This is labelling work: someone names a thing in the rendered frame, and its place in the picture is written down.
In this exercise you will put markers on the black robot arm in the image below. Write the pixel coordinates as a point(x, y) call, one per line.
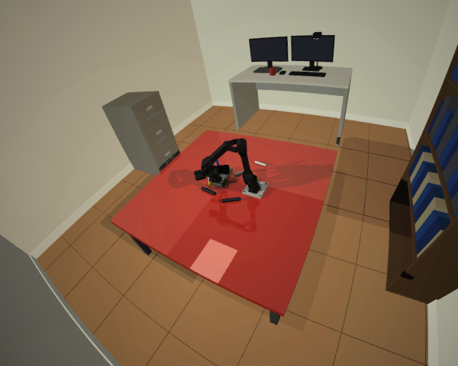
point(207, 170)

